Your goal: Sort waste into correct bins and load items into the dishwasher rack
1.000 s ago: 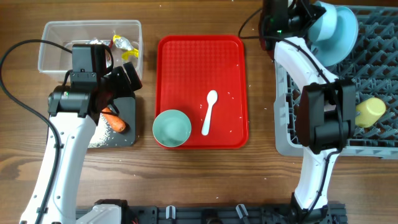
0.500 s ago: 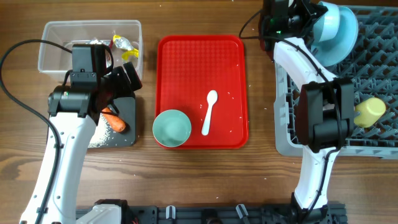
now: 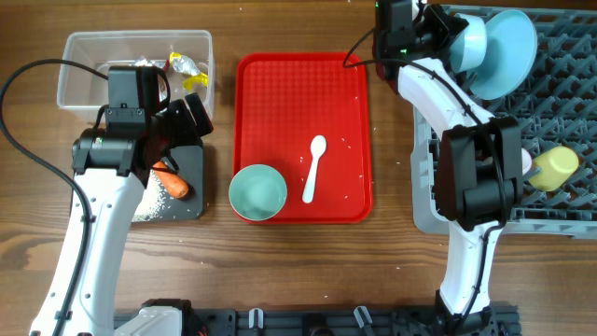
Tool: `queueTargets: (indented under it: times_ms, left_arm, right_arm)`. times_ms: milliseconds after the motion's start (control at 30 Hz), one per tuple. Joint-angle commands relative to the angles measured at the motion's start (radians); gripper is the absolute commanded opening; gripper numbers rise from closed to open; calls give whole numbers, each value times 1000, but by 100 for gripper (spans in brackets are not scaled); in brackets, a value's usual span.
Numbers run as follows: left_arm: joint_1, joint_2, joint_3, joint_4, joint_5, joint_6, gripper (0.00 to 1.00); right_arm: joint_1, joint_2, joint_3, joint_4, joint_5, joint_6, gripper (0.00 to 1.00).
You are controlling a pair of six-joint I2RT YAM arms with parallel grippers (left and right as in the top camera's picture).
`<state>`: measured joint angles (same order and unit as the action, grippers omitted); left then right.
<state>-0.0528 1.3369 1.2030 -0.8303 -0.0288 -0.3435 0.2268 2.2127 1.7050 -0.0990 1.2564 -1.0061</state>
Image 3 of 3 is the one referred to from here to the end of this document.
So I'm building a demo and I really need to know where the light blue bowl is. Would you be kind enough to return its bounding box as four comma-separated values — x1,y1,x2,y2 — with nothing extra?
450,14,488,74

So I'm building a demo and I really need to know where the red snack wrapper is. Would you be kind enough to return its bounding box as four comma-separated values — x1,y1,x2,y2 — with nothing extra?
161,60,170,73

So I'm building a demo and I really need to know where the yellow snack wrapper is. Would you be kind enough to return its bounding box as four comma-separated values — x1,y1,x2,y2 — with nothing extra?
169,52,209,92

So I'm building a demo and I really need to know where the orange carrot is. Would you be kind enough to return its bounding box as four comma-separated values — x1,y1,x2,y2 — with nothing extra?
152,161,189,199

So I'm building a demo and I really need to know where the large light blue plate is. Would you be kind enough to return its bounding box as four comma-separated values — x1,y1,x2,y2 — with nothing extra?
470,9,537,100

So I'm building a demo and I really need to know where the white rice pile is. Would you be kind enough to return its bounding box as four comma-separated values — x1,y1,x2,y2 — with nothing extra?
132,172,176,222

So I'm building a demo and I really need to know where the green bowl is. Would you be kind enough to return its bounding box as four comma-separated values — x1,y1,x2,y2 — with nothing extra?
229,164,287,221

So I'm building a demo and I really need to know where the pink plastic cup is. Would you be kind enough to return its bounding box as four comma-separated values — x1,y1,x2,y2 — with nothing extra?
521,148,533,175

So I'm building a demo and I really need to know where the yellow plastic cup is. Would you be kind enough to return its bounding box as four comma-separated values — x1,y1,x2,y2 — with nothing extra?
529,146,579,191

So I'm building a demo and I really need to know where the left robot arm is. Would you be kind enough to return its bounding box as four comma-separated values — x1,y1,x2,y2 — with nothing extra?
30,66,213,335

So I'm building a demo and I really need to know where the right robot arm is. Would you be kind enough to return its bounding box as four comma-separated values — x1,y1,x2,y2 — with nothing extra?
372,1,525,335

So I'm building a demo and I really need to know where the clear plastic waste bin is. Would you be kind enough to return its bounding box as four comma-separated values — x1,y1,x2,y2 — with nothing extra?
57,30,215,124

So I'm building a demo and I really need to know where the black food waste tray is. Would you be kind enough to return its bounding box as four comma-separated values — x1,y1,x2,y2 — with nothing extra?
156,141,204,221

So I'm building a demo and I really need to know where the grey dishwasher rack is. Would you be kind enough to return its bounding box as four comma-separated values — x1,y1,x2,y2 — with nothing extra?
410,4,597,240

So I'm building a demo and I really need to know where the red plastic tray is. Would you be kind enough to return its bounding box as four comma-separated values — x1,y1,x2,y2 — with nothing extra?
232,52,373,225

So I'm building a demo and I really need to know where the white plastic spoon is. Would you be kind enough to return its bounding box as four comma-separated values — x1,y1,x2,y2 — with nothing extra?
302,134,326,203

